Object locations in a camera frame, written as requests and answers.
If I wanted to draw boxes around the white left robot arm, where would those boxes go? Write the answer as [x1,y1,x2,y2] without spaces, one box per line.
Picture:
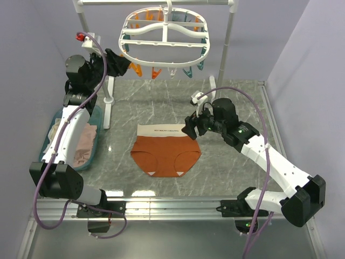
[29,49,130,217]

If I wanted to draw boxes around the teal clip right side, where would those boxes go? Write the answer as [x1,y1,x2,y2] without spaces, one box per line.
[197,61,204,71]

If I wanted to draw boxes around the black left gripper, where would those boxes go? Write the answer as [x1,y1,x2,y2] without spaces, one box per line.
[86,47,133,89]

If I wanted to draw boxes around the aluminium mounting rail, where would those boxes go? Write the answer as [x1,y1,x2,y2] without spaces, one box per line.
[29,196,315,222]

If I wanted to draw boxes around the white clothes rack frame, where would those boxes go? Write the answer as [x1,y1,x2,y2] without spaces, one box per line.
[71,0,239,130]

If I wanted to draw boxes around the pink cloth in basket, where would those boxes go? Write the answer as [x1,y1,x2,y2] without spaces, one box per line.
[73,123,97,167]

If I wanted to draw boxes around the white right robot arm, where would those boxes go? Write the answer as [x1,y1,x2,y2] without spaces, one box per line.
[182,93,326,227]

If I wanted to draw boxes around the teal clip front right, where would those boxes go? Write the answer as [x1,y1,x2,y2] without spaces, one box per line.
[182,66,193,79]

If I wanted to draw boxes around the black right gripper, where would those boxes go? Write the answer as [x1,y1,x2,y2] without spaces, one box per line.
[181,103,226,140]

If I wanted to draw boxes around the cream cloth in basket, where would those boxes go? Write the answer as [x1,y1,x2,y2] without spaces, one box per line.
[43,118,61,154]

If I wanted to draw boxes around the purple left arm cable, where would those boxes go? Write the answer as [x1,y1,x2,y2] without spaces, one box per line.
[32,31,127,240]

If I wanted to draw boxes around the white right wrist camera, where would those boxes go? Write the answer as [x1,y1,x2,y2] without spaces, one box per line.
[191,91,208,117]

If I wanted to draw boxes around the white oval clip hanger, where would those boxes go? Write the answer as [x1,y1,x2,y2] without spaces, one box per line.
[118,1,210,69]

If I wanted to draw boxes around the teal plastic laundry basket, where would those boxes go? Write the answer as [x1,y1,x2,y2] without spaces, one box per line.
[38,105,102,171]

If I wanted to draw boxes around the orange clip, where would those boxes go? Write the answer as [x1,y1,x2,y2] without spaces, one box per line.
[129,63,143,77]
[151,67,162,79]

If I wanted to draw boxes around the teal clip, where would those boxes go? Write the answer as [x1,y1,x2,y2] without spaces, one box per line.
[182,66,193,79]
[197,61,204,71]

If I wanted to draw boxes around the orange and beige underwear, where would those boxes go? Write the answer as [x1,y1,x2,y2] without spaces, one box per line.
[130,124,202,178]

